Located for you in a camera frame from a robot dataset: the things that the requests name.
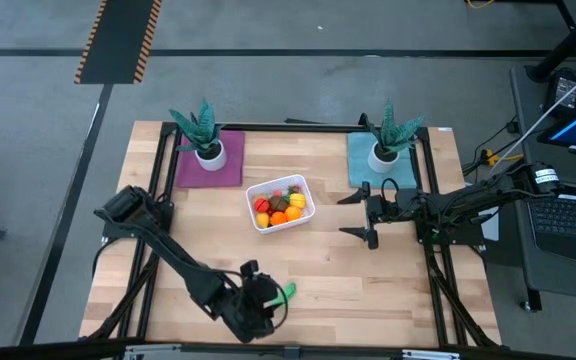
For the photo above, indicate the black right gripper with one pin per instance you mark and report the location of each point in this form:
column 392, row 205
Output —
column 398, row 205

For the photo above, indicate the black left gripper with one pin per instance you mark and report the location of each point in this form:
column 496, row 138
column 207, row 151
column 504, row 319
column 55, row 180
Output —
column 250, row 305

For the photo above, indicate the green cucumber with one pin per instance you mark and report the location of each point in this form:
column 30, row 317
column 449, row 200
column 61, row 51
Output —
column 285, row 295

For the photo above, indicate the orange toy fruit with leaf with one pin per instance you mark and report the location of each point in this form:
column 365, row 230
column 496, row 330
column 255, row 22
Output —
column 293, row 213

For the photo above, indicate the plain orange toy fruit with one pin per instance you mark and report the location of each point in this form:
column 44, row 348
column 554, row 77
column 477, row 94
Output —
column 278, row 218

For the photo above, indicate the brown toy kiwi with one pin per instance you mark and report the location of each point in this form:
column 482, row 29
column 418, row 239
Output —
column 278, row 203

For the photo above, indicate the yellow toy lemon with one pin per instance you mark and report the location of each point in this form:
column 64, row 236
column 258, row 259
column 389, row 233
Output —
column 262, row 220

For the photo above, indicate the white perforated plastic basket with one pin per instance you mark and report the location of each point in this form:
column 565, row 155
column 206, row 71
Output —
column 268, row 187

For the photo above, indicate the red toy tomato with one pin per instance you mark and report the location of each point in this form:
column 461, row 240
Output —
column 261, row 205

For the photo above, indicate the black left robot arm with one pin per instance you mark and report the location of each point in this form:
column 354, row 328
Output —
column 163, row 245

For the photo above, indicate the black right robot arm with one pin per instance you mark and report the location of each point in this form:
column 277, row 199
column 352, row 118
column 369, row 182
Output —
column 483, row 197

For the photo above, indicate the teal cloth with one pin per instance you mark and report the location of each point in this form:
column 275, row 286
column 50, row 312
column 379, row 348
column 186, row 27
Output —
column 358, row 165

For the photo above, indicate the fake plant in white pot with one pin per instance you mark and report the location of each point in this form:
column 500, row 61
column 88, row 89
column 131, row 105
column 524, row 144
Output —
column 210, row 155
column 383, row 157

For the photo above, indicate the purple cloth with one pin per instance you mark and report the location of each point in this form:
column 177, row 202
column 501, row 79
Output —
column 233, row 160

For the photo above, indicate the yellow plug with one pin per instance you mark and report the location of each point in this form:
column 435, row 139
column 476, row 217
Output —
column 491, row 157

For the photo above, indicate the black crossbar with silver brackets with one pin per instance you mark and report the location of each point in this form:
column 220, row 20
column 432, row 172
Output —
column 68, row 350

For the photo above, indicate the black equipment cart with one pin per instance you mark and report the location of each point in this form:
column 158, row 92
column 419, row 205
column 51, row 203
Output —
column 533, row 280

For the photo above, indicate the black laptop keyboard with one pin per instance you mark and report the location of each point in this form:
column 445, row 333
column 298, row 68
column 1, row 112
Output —
column 568, row 220

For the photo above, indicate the black power adapter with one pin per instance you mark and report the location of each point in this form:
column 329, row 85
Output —
column 564, row 90

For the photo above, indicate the black stand legs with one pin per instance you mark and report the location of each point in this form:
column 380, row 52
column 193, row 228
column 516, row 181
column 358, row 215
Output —
column 568, row 45

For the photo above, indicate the black mat with striped edges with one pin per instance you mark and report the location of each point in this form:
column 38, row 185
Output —
column 118, row 40

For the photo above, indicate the black aluminium table frame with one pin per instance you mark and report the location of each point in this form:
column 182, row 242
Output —
column 438, row 310

